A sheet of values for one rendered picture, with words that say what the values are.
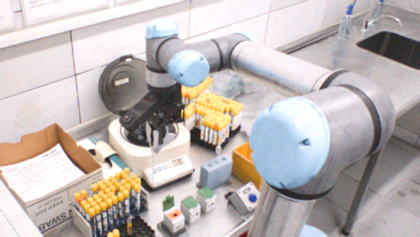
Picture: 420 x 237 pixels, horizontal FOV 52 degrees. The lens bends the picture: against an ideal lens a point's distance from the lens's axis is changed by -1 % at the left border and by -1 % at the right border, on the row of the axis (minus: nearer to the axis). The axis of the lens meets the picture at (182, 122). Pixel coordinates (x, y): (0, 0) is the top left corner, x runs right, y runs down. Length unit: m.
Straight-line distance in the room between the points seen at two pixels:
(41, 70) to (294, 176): 1.02
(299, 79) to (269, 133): 0.20
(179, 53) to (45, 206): 0.59
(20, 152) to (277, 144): 1.02
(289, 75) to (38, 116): 0.95
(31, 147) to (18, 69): 0.26
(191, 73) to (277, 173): 0.36
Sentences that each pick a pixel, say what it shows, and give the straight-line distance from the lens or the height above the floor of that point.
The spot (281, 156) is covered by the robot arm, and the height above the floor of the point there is 1.49.
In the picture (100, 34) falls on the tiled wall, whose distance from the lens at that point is 1.50.
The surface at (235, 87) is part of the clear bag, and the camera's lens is 1.86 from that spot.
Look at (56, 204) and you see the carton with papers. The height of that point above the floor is 0.97.
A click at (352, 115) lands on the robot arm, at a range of 0.62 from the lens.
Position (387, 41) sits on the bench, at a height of 0.81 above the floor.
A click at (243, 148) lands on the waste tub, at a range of 1.47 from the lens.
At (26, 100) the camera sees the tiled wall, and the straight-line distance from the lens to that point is 1.46.
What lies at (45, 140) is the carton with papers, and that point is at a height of 0.98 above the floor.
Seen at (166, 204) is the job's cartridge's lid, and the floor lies 0.97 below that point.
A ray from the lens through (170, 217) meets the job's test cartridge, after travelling 1.22.
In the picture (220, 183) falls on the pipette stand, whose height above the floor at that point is 0.90.
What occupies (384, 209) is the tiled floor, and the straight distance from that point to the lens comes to 2.90.
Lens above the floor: 1.85
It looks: 35 degrees down
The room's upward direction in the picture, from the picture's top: 3 degrees clockwise
